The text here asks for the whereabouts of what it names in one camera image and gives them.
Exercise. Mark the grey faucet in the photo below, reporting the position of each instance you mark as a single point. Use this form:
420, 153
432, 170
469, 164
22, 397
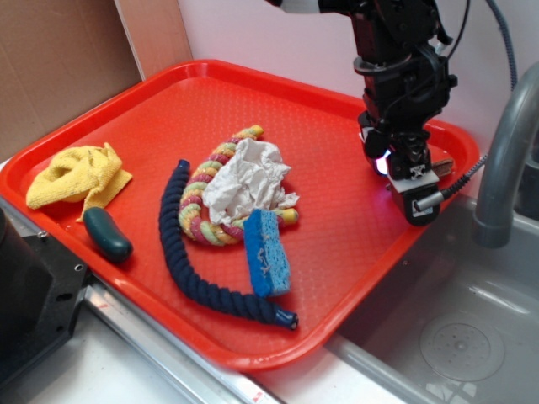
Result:
511, 146

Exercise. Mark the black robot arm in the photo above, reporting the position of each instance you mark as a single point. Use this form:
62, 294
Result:
399, 23

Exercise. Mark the gripper finger with cyan pad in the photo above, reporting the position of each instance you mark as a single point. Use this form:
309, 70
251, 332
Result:
377, 151
410, 183

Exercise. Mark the dark green oblong stone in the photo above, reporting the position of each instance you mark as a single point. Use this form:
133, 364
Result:
111, 242

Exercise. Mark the brown wood chip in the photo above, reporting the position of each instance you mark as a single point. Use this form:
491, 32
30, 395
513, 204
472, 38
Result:
443, 168

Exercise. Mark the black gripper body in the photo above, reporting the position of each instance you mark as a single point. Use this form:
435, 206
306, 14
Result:
404, 88

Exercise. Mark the brown cardboard panel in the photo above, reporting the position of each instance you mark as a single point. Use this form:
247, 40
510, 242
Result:
59, 59

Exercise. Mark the stainless steel sink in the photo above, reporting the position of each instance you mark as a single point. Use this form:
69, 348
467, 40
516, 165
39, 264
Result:
452, 322

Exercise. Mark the blue sponge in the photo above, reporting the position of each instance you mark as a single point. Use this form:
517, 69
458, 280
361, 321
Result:
268, 265

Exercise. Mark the crumpled white paper towel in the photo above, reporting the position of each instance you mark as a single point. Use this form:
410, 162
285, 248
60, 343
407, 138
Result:
251, 180

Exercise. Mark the red plastic tray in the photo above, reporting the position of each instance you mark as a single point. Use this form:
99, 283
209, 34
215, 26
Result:
340, 239

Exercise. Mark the yellow microfibre cloth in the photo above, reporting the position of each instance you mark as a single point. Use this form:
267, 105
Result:
92, 175

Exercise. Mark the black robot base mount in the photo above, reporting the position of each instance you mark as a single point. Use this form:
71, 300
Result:
42, 285

